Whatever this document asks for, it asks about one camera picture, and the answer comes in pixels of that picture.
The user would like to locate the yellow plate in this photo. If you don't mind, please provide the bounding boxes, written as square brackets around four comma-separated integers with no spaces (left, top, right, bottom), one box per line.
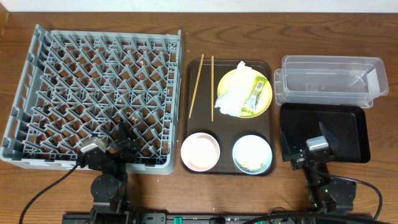
[217,69,273,118]

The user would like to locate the wooden chopstick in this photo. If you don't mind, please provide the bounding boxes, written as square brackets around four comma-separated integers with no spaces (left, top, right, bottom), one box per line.
[188,54,205,118]

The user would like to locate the light blue bowl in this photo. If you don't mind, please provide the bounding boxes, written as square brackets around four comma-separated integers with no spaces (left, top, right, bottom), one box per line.
[232,134,273,175]

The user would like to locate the green snack wrapper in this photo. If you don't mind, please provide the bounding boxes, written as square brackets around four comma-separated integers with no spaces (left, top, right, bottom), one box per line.
[242,76,268,114]

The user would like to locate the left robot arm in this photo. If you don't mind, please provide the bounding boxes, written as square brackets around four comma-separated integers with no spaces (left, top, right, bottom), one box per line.
[76,123,140,223]

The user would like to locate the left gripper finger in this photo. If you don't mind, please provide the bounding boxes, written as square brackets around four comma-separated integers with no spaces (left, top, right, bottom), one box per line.
[107,139,123,154]
[117,122,140,148]

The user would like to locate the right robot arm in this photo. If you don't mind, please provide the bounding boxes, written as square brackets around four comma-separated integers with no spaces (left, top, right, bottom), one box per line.
[281,123,356,214]

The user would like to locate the dark brown serving tray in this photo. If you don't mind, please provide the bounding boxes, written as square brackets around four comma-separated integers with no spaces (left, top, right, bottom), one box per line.
[183,59,276,176]

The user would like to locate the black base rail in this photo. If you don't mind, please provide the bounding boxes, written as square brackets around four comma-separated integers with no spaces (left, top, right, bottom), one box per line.
[62,213,376,224]

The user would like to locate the pink bowl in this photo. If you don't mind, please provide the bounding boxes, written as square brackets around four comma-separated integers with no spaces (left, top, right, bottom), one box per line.
[180,133,220,172]

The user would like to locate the grey plastic dish rack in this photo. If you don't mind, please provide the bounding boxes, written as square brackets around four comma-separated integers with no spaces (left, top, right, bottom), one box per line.
[1,26,184,175]

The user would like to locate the black waste tray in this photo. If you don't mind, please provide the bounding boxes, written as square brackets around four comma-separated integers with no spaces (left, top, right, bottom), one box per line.
[280,103,371,163]

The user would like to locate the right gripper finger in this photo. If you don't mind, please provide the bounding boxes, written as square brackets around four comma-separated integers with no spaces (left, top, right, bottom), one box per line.
[280,129,295,157]
[319,121,338,146]

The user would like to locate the clear plastic bin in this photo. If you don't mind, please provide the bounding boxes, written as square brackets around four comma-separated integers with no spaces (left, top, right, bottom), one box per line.
[274,55,389,108]

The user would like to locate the white napkin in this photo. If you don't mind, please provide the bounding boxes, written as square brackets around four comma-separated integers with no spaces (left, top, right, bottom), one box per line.
[215,61,256,117]

